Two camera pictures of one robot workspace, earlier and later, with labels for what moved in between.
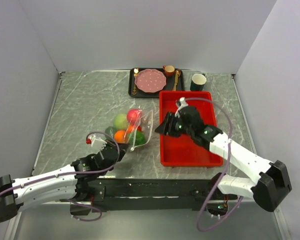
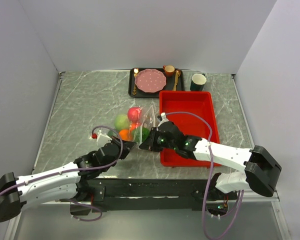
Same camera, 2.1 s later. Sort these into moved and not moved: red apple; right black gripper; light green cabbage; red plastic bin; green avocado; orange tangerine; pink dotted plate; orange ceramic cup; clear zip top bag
Moved: green avocado; right black gripper; orange tangerine
Not moved: pink dotted plate; clear zip top bag; light green cabbage; red apple; orange ceramic cup; red plastic bin
